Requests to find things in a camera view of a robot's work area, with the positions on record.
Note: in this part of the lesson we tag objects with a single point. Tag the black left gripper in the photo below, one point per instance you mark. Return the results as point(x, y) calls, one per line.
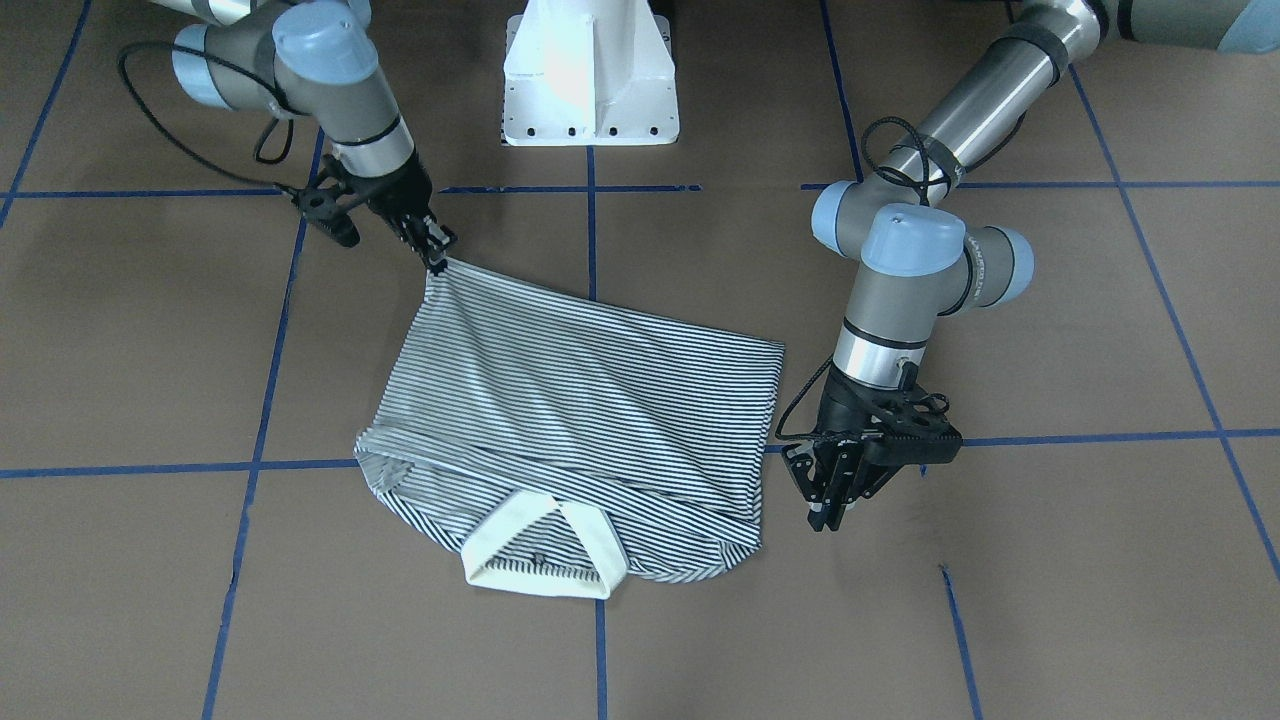
point(843, 408)

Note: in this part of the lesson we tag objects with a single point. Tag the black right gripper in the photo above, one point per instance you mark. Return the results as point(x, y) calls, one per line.
point(395, 193)

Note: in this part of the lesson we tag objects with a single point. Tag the striped polo shirt white collar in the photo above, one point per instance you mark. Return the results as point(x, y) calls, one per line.
point(560, 446)

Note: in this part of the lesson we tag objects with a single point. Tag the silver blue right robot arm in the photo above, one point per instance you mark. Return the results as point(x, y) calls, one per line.
point(297, 59)

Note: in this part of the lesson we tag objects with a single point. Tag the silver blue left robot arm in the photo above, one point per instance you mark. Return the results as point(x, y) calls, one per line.
point(918, 262)

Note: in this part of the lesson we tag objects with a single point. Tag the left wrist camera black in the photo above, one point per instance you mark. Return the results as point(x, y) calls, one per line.
point(913, 428)

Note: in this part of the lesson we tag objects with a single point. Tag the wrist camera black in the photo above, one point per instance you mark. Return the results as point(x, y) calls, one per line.
point(326, 202)
point(913, 428)

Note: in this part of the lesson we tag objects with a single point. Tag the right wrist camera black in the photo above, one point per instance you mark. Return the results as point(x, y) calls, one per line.
point(326, 202)

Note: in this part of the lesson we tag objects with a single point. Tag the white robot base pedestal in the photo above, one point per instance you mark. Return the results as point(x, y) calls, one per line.
point(589, 73)

